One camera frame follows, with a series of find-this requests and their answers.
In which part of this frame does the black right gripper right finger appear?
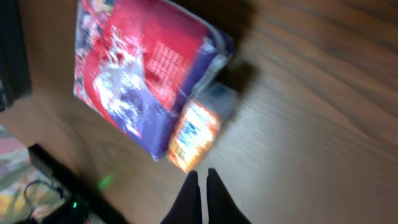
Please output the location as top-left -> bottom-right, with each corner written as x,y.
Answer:
206,168 -> 251,224

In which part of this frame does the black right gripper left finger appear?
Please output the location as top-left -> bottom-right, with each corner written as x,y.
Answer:
161,171 -> 203,224

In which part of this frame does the small orange box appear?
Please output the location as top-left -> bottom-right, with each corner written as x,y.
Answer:
167,82 -> 238,173

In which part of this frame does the red purple snack packet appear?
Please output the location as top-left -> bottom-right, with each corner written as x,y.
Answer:
73,0 -> 234,160

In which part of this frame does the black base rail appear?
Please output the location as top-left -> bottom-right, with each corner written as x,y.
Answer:
14,144 -> 127,224

